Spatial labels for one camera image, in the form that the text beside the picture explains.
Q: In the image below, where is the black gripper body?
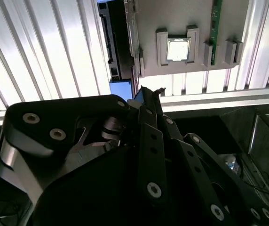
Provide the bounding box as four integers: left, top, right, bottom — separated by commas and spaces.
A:
32, 145, 206, 226

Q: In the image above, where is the hard disk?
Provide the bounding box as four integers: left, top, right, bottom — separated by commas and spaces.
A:
96, 0, 147, 105

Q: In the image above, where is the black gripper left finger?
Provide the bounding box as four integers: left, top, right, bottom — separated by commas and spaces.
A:
0, 86, 169, 208

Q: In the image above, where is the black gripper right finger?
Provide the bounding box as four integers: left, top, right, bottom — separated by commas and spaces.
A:
157, 87, 269, 226

